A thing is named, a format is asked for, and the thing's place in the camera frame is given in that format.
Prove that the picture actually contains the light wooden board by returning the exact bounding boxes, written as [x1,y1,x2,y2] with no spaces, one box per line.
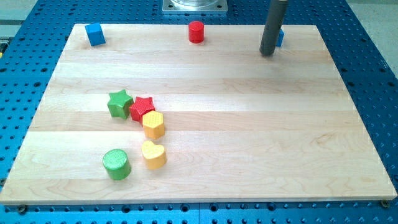
[1,24,397,205]

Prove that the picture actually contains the yellow heart block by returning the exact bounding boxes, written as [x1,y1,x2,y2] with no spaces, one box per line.
[141,141,167,170]

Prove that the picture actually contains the left board stop screw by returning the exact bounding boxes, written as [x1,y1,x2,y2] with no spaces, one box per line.
[17,205,27,214]

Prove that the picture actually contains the board stop screw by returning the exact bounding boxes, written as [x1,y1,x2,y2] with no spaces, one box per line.
[17,205,27,214]
[380,200,390,208]

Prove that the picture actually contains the right board stop screw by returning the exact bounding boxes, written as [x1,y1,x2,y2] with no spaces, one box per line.
[380,200,390,208]

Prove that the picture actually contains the yellow hexagon block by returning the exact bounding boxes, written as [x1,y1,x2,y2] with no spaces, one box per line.
[142,111,165,139]

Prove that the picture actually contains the red star block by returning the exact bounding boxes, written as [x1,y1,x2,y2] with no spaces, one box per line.
[129,96,155,124]

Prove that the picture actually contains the green star block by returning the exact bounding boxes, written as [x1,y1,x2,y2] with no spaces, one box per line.
[107,90,134,119]

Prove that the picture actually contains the red cylinder block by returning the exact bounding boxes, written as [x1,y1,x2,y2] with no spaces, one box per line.
[188,21,205,44]

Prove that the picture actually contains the green cylinder block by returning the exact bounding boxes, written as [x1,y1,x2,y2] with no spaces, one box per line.
[102,149,131,180]

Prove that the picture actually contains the blue block behind rod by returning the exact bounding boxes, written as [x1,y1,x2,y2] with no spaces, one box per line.
[275,29,284,47]

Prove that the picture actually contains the blue cube block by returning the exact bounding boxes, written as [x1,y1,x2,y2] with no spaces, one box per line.
[85,23,106,46]

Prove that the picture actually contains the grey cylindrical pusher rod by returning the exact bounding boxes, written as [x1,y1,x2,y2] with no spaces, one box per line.
[259,0,289,56]

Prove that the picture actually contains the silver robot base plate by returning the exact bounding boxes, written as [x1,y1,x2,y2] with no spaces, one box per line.
[162,0,228,12]

